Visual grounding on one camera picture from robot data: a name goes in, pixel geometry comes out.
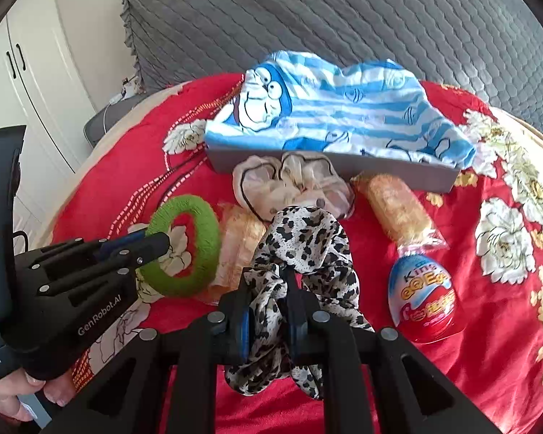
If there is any green knitted hair scrunchie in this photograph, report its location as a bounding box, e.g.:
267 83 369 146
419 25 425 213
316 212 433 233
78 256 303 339
140 194 222 297

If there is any Kinder surprise egg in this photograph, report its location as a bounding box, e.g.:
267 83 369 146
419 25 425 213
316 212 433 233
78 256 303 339
387 255 467 344

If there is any packaged cake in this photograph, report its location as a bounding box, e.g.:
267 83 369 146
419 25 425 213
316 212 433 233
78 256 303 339
199 203 266 306
351 173 448 257

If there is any leopard print scrunchie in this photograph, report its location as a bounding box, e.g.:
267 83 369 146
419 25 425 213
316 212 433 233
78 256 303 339
224 206 372 400

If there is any white sheer scrunchie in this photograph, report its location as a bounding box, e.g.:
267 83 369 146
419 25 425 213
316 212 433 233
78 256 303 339
232 152 355 221

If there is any person's left hand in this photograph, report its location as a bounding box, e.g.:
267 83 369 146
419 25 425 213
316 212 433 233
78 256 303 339
0 369 76 423

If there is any grey bedside stool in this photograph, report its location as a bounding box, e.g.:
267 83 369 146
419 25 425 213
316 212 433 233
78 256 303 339
83 93 150 147

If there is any white wardrobe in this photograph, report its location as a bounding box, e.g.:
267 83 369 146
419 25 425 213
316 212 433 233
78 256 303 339
0 0 95 253

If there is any red floral bedspread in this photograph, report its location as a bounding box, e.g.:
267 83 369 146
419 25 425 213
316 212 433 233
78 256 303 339
52 75 543 433

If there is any blue striped Doraemon cloth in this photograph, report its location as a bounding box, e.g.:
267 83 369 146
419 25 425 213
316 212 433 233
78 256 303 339
205 51 476 170

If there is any grey storage box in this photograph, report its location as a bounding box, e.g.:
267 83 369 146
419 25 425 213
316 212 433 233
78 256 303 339
207 147 460 193

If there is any grey quilted headboard cover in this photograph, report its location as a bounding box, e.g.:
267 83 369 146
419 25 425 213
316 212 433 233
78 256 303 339
121 0 543 133

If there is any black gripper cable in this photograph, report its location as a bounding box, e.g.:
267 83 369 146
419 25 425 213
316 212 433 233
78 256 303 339
12 229 31 256

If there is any white charging cable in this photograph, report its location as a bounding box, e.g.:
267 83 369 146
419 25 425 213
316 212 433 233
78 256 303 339
101 81 139 132

